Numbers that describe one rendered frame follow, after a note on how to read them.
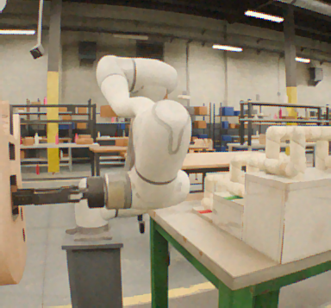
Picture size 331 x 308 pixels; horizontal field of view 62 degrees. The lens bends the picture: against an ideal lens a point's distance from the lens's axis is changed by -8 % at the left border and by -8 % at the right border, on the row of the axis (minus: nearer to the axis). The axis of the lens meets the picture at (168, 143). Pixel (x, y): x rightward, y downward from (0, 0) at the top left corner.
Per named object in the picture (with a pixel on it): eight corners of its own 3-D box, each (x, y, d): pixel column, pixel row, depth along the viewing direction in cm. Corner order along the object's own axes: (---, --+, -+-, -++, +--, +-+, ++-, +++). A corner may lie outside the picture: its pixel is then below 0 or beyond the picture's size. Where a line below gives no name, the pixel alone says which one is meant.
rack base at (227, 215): (242, 242, 69) (244, 206, 69) (210, 223, 85) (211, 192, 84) (320, 224, 79) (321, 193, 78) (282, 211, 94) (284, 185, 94)
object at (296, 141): (296, 180, 57) (297, 134, 57) (285, 178, 60) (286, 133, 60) (307, 179, 58) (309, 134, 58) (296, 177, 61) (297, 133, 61)
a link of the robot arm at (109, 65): (102, 68, 99) (139, 71, 105) (95, 47, 111) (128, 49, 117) (96, 100, 107) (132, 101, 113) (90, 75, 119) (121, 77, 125)
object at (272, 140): (271, 174, 65) (271, 133, 64) (262, 172, 68) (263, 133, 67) (281, 173, 66) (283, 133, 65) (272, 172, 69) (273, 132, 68)
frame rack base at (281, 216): (282, 266, 55) (288, 183, 55) (240, 242, 70) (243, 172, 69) (361, 240, 65) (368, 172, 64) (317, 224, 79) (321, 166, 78)
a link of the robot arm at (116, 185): (123, 206, 75) (101, 208, 73) (121, 171, 76) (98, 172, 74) (132, 211, 67) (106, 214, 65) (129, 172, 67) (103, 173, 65)
